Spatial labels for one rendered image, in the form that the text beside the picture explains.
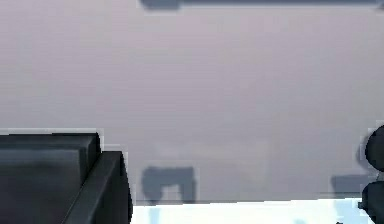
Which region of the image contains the black armchair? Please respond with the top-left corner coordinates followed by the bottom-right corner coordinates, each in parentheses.
top-left (358, 124), bottom-right (384, 224)

